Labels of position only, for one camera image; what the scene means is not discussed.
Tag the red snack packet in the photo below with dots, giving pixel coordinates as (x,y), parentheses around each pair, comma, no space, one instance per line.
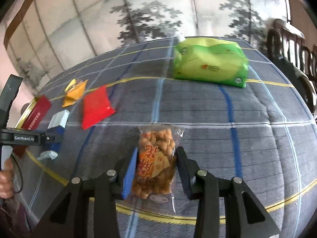
(96,106)

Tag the clear peanut packet orange label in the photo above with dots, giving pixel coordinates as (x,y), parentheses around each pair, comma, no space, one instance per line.
(154,153)

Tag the blue and white packet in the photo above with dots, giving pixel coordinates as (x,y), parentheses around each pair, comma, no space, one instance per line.
(58,119)

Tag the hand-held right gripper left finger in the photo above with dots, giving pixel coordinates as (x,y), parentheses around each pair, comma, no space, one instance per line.
(130,176)

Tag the person's left forearm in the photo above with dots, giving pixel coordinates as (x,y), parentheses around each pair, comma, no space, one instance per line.
(11,218)

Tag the navy snack packet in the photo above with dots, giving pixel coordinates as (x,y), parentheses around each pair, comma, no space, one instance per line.
(55,146)

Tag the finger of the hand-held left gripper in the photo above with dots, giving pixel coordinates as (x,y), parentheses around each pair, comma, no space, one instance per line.
(11,96)

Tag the orange snack packet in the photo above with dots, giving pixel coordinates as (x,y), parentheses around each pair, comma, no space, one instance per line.
(74,95)

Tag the dark wooden chair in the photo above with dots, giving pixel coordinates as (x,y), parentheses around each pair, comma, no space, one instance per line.
(309,79)
(284,39)

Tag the yellow snack packet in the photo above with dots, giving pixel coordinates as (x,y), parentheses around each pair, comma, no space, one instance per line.
(71,84)

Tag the painted folding screen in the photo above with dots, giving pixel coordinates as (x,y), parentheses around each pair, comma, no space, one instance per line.
(153,5)

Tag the green tissue pack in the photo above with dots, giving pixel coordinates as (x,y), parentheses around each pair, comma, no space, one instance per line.
(210,62)

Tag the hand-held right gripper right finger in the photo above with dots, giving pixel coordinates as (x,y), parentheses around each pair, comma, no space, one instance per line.
(184,173)

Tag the light blue candy packet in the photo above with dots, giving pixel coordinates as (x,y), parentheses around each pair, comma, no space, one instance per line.
(48,155)

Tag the blue plaid tablecloth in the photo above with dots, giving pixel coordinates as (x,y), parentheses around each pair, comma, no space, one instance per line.
(223,133)

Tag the person's left hand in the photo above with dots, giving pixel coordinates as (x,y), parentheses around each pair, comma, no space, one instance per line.
(6,181)

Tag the red and gold tin box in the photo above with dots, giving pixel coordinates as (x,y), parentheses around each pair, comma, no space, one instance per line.
(37,114)

